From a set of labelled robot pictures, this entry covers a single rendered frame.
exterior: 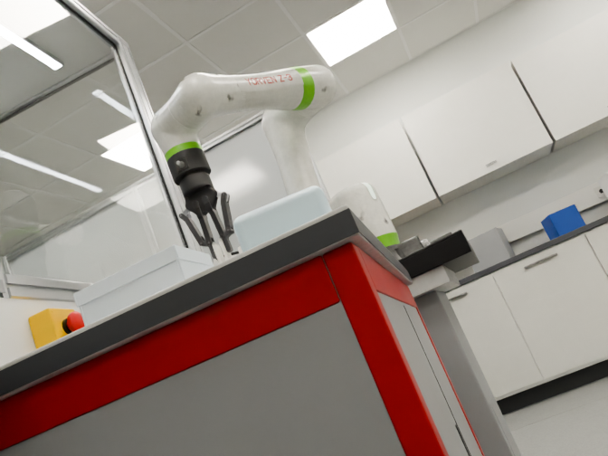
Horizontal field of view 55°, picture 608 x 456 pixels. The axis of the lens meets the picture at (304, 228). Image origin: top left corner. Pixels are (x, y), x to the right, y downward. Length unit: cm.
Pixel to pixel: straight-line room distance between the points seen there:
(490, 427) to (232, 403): 89
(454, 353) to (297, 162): 69
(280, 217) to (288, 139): 115
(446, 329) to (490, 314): 274
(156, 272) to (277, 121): 116
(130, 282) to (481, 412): 91
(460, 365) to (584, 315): 280
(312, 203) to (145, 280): 19
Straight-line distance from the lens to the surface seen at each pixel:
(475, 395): 136
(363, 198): 145
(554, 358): 410
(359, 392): 51
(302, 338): 52
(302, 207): 56
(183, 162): 139
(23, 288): 113
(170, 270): 62
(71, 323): 107
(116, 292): 65
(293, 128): 172
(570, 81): 473
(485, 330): 409
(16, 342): 106
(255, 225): 56
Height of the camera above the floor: 63
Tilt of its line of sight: 14 degrees up
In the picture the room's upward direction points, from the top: 23 degrees counter-clockwise
